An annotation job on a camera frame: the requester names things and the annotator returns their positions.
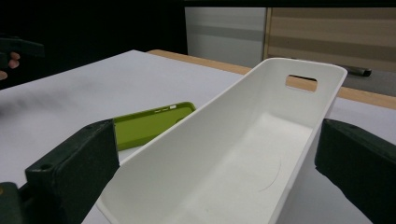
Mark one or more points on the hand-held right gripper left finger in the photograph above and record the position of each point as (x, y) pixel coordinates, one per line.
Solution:
(71, 168)

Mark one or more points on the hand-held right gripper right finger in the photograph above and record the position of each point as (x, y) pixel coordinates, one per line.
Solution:
(358, 158)

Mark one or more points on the green phone case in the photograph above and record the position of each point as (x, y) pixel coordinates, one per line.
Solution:
(140, 127)

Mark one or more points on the white plastic bin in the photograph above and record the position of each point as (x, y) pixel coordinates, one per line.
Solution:
(218, 140)

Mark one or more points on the black curtain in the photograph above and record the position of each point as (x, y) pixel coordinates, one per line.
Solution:
(93, 28)

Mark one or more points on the black curved object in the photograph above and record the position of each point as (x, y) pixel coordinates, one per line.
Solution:
(359, 71)

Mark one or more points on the wooden desk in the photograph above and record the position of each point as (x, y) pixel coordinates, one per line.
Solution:
(333, 34)

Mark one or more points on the white cabinet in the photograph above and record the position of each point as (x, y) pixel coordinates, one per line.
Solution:
(225, 37)

